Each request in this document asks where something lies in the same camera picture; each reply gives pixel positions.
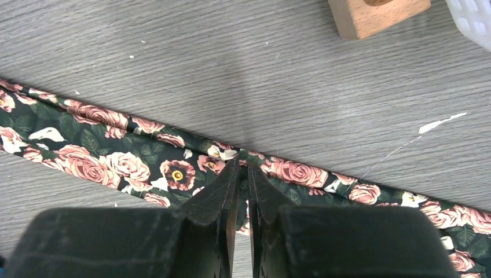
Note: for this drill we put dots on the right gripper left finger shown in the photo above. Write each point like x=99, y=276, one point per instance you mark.
x=195, y=239

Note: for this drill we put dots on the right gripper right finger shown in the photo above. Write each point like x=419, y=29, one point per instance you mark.
x=290, y=240

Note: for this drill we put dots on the black pink floral tie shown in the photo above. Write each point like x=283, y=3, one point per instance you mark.
x=167, y=166

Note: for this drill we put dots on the small wooden letter cube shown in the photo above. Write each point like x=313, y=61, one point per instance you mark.
x=358, y=19

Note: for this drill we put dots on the white plastic basket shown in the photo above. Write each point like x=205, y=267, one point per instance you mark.
x=472, y=19

